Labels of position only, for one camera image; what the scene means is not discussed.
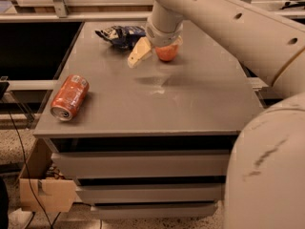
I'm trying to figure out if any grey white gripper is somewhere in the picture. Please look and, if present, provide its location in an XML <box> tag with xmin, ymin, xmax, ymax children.
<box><xmin>128</xmin><ymin>22</ymin><xmax>183</xmax><ymax>69</ymax></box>

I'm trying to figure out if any red apple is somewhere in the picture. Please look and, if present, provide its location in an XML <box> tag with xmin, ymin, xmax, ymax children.
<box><xmin>155</xmin><ymin>45</ymin><xmax>178</xmax><ymax>62</ymax></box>

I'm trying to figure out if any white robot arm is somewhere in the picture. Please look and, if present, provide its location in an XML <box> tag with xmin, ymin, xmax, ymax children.
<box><xmin>128</xmin><ymin>0</ymin><xmax>305</xmax><ymax>229</ymax></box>

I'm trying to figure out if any orange soda can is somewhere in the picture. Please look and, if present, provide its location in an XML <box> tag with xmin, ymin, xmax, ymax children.
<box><xmin>51</xmin><ymin>74</ymin><xmax>90</xmax><ymax>121</ymax></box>

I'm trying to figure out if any blue chip bag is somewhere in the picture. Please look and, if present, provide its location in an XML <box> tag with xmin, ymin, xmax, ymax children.
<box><xmin>95</xmin><ymin>26</ymin><xmax>146</xmax><ymax>50</ymax></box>

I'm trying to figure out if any grey drawer cabinet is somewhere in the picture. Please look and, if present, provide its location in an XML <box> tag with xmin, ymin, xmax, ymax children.
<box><xmin>34</xmin><ymin>22</ymin><xmax>262</xmax><ymax>207</ymax></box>

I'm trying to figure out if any top grey drawer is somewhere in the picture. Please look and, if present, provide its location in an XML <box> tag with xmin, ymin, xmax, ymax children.
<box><xmin>51</xmin><ymin>151</ymin><xmax>230</xmax><ymax>178</ymax></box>

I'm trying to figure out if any grey drawer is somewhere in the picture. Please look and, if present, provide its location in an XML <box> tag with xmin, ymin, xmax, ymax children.
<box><xmin>51</xmin><ymin>151</ymin><xmax>230</xmax><ymax>178</ymax></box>
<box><xmin>91</xmin><ymin>202</ymin><xmax>217</xmax><ymax>219</ymax></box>
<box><xmin>76</xmin><ymin>183</ymin><xmax>224</xmax><ymax>204</ymax></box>

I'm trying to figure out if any middle grey drawer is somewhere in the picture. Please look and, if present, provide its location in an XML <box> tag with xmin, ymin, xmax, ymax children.
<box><xmin>76</xmin><ymin>183</ymin><xmax>224</xmax><ymax>204</ymax></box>

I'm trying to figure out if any bottom grey drawer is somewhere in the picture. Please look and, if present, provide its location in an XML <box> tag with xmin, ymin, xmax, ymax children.
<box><xmin>91</xmin><ymin>202</ymin><xmax>217</xmax><ymax>219</ymax></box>

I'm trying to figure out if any cardboard box left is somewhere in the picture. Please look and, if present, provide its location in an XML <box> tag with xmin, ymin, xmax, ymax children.
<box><xmin>19</xmin><ymin>139</ymin><xmax>76</xmax><ymax>213</ymax></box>

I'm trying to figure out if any metal shelf frame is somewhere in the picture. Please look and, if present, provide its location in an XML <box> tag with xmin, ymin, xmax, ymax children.
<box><xmin>0</xmin><ymin>0</ymin><xmax>305</xmax><ymax>24</ymax></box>

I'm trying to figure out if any black cable on floor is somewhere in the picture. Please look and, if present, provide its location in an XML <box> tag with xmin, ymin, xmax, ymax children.
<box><xmin>0</xmin><ymin>95</ymin><xmax>61</xmax><ymax>229</ymax></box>

